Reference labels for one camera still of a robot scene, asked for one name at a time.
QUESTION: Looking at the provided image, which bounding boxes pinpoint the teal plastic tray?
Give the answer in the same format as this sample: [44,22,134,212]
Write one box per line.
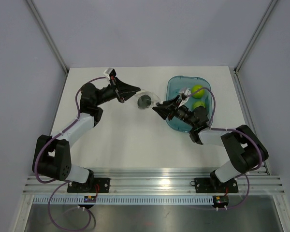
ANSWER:
[165,75,213,133]

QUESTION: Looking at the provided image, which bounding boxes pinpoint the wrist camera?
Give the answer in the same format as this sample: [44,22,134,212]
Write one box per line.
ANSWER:
[103,68,116,82]
[178,87,191,106]

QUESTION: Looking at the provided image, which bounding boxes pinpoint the yellow-green bumpy fruit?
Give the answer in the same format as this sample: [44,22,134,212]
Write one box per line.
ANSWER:
[192,101,206,110]

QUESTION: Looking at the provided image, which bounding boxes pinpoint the white slotted cable duct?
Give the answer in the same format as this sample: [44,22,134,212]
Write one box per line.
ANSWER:
[33,195,213,205]

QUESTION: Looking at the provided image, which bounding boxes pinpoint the right aluminium frame post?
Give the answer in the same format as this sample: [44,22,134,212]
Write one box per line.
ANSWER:
[234,0,280,74]

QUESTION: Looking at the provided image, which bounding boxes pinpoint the green apple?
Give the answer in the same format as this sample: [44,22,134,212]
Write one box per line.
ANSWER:
[191,85,204,99]

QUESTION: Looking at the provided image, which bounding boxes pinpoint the aluminium mounting rail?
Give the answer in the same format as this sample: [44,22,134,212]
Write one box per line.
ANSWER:
[23,169,285,195]

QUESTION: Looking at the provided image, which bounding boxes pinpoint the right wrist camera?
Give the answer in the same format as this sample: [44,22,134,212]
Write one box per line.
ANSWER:
[178,87,191,106]

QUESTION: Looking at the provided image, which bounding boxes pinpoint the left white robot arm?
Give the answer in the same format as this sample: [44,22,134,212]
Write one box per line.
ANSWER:
[32,74,141,192]

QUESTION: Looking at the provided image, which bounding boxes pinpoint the left small circuit board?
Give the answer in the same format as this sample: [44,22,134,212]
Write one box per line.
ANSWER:
[84,196,96,203]

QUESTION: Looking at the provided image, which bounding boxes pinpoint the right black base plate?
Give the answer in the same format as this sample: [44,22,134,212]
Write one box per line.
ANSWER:
[190,177,239,193]

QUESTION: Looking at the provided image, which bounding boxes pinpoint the dark green avocado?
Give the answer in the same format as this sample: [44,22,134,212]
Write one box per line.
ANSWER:
[137,95,152,109]

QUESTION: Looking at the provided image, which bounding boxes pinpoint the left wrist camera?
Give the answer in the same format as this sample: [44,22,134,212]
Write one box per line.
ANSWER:
[103,68,116,82]

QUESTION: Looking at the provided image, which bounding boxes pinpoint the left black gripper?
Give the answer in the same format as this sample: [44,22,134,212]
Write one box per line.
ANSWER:
[94,76,140,106]

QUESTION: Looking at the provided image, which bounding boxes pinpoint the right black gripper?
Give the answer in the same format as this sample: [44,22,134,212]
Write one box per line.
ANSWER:
[153,95,197,128]

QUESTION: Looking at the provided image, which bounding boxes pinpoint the left aluminium frame post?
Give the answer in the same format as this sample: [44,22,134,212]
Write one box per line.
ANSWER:
[25,0,69,75]

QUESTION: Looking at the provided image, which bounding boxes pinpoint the small circuit board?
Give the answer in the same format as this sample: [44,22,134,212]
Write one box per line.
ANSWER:
[213,195,229,207]
[84,196,96,203]

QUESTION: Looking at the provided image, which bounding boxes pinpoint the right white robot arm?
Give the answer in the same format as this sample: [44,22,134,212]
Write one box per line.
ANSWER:
[152,96,269,193]

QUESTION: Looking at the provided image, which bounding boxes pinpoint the clear zip top bag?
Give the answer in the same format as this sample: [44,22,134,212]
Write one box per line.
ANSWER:
[130,89,163,110]

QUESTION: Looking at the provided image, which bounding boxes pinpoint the right small circuit board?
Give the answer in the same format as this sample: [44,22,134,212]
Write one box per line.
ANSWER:
[213,195,229,207]

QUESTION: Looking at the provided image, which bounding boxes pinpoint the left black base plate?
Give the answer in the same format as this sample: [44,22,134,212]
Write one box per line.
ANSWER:
[67,177,110,193]

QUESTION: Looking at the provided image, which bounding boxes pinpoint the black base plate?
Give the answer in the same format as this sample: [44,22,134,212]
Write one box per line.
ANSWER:
[190,177,239,193]
[67,177,110,193]

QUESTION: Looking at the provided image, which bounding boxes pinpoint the aluminium frame post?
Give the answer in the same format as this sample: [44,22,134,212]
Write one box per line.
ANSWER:
[25,0,69,75]
[234,0,280,74]

